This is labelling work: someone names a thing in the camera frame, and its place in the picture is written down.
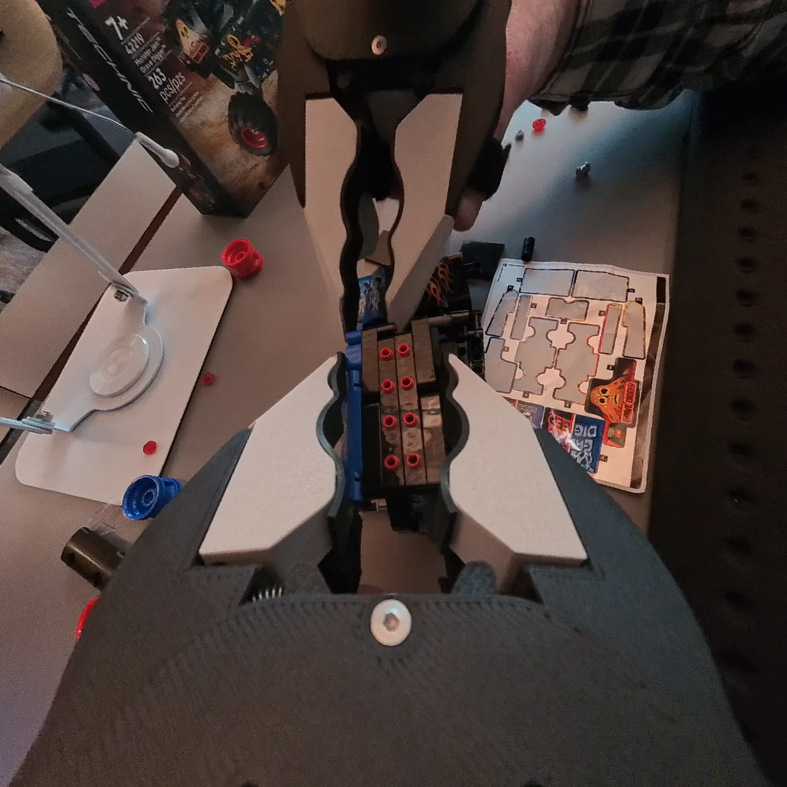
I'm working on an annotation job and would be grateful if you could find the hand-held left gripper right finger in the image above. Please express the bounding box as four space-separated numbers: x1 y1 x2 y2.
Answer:
433 353 589 592

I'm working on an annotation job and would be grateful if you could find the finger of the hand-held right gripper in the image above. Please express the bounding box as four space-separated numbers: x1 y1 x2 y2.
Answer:
389 91 469 333
304 95 373 333

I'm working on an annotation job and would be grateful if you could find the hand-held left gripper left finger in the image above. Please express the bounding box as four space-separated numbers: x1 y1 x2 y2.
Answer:
198 353 370 594

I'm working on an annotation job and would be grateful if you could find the black blue brick truck model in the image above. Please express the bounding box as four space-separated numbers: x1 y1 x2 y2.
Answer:
341 252 487 532

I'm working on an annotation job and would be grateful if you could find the person's right forearm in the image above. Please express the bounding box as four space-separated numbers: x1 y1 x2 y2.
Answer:
529 0 787 114

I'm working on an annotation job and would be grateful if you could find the person's right hand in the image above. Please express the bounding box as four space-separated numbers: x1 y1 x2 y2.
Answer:
455 0 582 232

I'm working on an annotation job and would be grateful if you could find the black square plate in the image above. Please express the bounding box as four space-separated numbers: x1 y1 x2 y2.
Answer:
460 241 503 271

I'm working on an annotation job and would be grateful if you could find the blue wheel hub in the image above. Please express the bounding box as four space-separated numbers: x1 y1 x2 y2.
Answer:
121 474 183 521

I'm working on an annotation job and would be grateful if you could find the sticker sheet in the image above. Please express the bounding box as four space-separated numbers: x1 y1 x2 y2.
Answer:
481 258 670 494

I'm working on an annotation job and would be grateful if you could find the monster truck set box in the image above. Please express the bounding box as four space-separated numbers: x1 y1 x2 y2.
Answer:
37 0 297 218

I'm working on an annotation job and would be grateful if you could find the white book stand base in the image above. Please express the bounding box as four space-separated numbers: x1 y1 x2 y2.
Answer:
15 265 235 505

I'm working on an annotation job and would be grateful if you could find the black connector block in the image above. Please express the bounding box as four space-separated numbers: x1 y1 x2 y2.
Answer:
61 525 127 585

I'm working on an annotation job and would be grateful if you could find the black dotted mat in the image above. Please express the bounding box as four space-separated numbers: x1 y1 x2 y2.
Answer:
648 86 787 787

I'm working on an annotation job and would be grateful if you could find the wooden book stand tray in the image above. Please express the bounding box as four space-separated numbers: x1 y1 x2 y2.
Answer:
0 0 64 150

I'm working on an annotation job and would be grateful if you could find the wire page holder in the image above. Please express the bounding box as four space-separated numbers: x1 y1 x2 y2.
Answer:
0 77 181 168

